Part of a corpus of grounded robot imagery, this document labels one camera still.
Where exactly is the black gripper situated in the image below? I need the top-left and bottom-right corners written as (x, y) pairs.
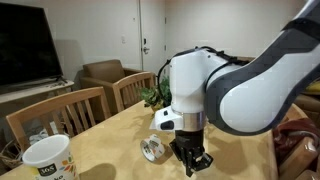
top-left (169, 129), bottom-right (214, 178)

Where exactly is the clear Scotch packing tape roll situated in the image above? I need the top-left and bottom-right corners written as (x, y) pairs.
top-left (139, 134), bottom-right (166, 163)

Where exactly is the green potted plant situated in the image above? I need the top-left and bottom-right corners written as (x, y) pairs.
top-left (139, 75), bottom-right (173, 113)

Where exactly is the wooden chair with draped cloth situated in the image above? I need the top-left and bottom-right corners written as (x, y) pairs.
top-left (270, 103), bottom-right (320, 180)

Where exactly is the light wooden slatted chair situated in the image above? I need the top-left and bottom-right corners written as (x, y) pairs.
top-left (5, 86), bottom-right (112, 151)
top-left (112, 71), bottom-right (157, 114)

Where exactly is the dark red cloth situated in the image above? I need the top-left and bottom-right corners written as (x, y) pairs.
top-left (272, 118), bottom-right (320, 164)

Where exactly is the brown armchair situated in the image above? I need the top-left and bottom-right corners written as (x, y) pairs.
top-left (79, 59), bottom-right (148, 116)

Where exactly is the striped throw pillow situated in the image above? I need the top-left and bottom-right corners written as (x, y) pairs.
top-left (304, 81), bottom-right (320, 96)

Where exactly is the white door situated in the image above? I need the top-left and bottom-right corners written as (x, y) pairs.
top-left (139, 0), bottom-right (167, 84)

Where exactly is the white 365 paper container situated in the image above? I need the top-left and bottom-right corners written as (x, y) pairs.
top-left (21, 134), bottom-right (78, 180)

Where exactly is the white TV console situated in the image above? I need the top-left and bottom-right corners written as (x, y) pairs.
top-left (0, 79), bottom-right (75, 104)

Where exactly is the wicker basket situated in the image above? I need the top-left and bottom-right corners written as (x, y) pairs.
top-left (0, 139), bottom-right (24, 169)

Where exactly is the black flat-screen television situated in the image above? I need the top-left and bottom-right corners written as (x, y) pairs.
top-left (0, 2), bottom-right (65, 88)

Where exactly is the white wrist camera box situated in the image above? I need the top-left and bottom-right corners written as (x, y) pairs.
top-left (153, 106), bottom-right (184, 132)

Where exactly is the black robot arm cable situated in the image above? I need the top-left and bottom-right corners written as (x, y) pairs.
top-left (157, 45), bottom-right (249, 93)

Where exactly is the white cable bundle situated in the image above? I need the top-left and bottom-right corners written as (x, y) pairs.
top-left (29, 121), bottom-right (59, 145)

